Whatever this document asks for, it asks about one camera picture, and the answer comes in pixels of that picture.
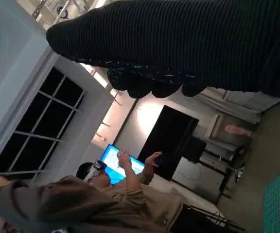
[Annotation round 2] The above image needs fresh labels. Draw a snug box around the white box cabinet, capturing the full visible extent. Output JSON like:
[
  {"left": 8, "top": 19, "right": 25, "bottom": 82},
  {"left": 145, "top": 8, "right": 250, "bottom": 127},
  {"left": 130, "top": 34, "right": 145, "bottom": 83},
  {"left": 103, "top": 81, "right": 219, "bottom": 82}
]
[{"left": 171, "top": 156, "right": 226, "bottom": 203}]

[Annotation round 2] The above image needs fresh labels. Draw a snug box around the white VR headset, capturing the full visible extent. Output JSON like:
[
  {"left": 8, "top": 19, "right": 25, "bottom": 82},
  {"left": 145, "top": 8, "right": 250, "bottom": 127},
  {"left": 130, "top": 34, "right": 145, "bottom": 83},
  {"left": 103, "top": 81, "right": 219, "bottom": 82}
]
[{"left": 84, "top": 160, "right": 108, "bottom": 182}]

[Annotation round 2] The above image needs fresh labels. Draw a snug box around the black chair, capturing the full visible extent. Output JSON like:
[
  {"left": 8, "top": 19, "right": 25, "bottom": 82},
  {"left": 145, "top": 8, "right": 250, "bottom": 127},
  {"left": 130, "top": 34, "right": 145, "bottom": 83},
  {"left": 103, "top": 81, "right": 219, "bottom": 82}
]
[{"left": 186, "top": 135, "right": 246, "bottom": 197}]

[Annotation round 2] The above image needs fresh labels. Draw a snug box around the person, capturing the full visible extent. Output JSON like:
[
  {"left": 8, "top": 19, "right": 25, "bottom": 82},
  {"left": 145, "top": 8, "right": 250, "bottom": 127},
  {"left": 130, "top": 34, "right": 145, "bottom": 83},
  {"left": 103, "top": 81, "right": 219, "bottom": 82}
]
[
  {"left": 0, "top": 175, "right": 177, "bottom": 233},
  {"left": 76, "top": 150, "right": 188, "bottom": 226}
]

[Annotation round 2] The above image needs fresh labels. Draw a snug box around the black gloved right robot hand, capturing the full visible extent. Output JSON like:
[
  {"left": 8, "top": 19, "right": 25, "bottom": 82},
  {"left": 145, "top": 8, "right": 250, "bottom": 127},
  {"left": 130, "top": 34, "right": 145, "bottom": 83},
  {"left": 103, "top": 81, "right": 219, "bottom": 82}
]
[{"left": 46, "top": 0, "right": 280, "bottom": 101}]

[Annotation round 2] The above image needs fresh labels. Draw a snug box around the blue lit monitor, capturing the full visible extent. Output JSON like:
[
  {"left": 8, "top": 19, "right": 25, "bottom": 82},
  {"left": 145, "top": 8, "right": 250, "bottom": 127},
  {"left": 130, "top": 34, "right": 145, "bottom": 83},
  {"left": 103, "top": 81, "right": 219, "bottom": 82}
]
[{"left": 100, "top": 144, "right": 145, "bottom": 187}]

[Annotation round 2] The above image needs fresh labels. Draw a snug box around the green cutting mat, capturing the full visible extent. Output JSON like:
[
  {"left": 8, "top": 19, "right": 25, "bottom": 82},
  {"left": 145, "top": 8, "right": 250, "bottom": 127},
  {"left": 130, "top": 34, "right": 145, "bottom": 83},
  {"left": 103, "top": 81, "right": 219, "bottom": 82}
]
[{"left": 261, "top": 167, "right": 280, "bottom": 233}]

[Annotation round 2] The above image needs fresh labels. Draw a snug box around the black wire rack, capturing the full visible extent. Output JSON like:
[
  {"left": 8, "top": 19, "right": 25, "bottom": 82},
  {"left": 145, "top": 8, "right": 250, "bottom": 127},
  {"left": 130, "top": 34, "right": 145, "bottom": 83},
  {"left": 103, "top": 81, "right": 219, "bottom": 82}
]
[{"left": 183, "top": 203, "right": 245, "bottom": 233}]

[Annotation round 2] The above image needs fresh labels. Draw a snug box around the large black panel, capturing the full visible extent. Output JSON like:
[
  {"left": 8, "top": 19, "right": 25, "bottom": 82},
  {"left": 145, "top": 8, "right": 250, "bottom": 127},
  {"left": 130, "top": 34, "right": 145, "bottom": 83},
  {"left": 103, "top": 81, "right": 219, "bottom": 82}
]
[{"left": 137, "top": 104, "right": 200, "bottom": 182}]

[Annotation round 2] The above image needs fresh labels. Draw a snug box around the dark window with white bars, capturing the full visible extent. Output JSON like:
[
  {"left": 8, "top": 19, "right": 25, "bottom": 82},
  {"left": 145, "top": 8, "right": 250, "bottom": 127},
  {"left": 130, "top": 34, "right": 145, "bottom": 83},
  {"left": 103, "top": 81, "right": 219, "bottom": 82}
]
[{"left": 0, "top": 67, "right": 85, "bottom": 180}]

